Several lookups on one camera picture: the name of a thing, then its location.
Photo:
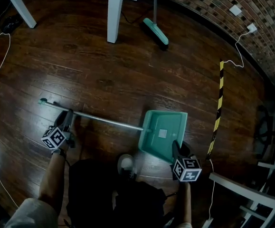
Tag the person's black trousers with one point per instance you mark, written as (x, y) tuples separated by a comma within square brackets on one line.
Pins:
[(92, 186)]

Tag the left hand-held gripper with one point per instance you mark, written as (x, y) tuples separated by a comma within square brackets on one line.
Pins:
[(55, 138)]

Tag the white square table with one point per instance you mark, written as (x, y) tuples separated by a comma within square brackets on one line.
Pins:
[(114, 13)]

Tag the green broom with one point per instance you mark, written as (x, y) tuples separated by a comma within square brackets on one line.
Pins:
[(156, 31)]

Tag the white wall socket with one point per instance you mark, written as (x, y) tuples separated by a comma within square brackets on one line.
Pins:
[(235, 10), (252, 28)]

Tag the person's right forearm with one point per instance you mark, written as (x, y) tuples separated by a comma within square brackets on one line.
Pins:
[(184, 203)]

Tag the yellow black striped floor tape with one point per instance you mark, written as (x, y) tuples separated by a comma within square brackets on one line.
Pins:
[(220, 89)]

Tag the person's left forearm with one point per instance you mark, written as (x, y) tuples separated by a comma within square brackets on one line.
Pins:
[(51, 179)]

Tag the person's white shoe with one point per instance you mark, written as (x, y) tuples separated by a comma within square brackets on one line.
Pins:
[(127, 163)]

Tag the grey desk with white legs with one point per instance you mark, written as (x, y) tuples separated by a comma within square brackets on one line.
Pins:
[(241, 189)]

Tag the black plastic bag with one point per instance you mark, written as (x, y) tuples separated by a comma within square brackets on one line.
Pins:
[(11, 24)]

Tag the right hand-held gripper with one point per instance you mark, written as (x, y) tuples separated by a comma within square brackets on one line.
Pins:
[(187, 171)]

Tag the white power adapter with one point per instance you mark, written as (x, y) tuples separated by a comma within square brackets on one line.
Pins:
[(207, 223)]

